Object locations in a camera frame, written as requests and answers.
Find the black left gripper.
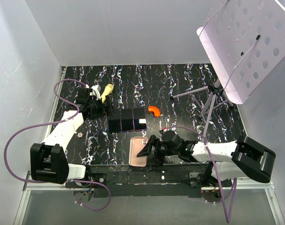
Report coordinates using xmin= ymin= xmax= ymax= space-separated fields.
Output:
xmin=88 ymin=95 xmax=116 ymax=120

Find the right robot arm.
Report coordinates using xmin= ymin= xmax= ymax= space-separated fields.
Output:
xmin=129 ymin=130 xmax=276 ymax=187

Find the white music stand tripod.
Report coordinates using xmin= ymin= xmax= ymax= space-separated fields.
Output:
xmin=169 ymin=79 xmax=234 ymax=136

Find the purple phone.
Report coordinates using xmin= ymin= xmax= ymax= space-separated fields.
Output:
xmin=120 ymin=108 xmax=134 ymax=132

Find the orange curved pipe piece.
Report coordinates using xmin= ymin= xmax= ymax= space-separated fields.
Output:
xmin=148 ymin=106 xmax=161 ymax=117

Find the cream toy microphone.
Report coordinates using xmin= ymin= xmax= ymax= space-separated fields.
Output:
xmin=101 ymin=84 xmax=114 ymax=103

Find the pink phone case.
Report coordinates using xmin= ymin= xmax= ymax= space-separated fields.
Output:
xmin=129 ymin=137 xmax=148 ymax=167

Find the cream phone case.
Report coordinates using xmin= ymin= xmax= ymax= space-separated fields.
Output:
xmin=128 ymin=137 xmax=134 ymax=166

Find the small round coin object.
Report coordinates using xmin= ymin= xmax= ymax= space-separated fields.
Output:
xmin=77 ymin=132 xmax=83 ymax=138

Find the white perforated stand tray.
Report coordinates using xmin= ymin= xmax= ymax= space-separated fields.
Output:
xmin=197 ymin=0 xmax=285 ymax=105

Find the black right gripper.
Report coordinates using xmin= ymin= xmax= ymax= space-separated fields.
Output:
xmin=137 ymin=135 xmax=179 ymax=167

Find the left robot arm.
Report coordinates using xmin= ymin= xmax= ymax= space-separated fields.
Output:
xmin=30 ymin=84 xmax=115 ymax=188

